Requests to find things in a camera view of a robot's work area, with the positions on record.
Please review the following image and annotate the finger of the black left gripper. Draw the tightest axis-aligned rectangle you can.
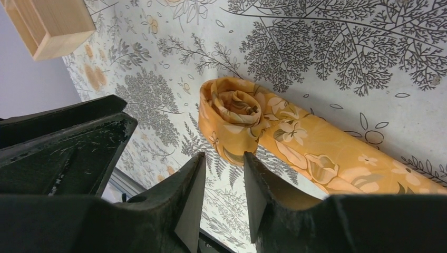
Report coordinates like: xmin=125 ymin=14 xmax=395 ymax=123
xmin=1 ymin=112 xmax=138 ymax=197
xmin=1 ymin=95 xmax=128 ymax=149

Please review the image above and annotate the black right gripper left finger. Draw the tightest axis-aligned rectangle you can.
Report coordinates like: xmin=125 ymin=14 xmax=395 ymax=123
xmin=1 ymin=152 xmax=206 ymax=252

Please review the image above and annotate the wooden compartment tray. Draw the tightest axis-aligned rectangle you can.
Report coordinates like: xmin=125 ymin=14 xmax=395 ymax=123
xmin=1 ymin=0 xmax=96 ymax=61

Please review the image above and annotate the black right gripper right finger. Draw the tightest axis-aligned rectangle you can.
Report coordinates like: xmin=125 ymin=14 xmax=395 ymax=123
xmin=243 ymin=152 xmax=446 ymax=252

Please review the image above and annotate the yellow patterned tie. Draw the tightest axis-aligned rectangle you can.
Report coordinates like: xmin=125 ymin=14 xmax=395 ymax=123
xmin=198 ymin=77 xmax=446 ymax=194

